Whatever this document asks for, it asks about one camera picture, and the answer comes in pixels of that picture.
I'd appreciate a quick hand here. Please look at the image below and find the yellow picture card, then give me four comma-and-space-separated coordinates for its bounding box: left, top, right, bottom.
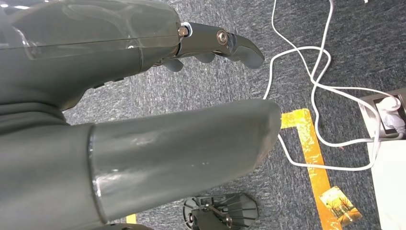
318, 186, 363, 228

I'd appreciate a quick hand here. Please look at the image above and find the ribbed grey left arm sleeve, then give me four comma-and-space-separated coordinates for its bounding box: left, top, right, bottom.
0, 102, 68, 136

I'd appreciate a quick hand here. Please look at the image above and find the black round ribbed base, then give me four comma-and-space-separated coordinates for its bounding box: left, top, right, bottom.
182, 193, 259, 230

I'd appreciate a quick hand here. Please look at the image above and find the yellow floor tape strip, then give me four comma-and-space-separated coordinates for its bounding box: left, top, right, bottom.
281, 108, 344, 230

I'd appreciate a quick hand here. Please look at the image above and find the white power plug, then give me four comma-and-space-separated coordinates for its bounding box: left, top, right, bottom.
375, 96, 406, 135

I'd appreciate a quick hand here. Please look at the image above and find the white desk foot bar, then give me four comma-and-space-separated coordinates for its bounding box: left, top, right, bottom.
368, 138, 406, 230

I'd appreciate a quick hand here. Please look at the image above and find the thin white cable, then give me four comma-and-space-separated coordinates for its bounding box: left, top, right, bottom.
271, 0, 401, 100

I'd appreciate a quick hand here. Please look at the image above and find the looped white cable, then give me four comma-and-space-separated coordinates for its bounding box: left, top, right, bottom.
262, 46, 381, 172

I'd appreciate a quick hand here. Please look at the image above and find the thick white cable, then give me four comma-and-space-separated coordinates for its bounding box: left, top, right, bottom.
310, 0, 381, 149

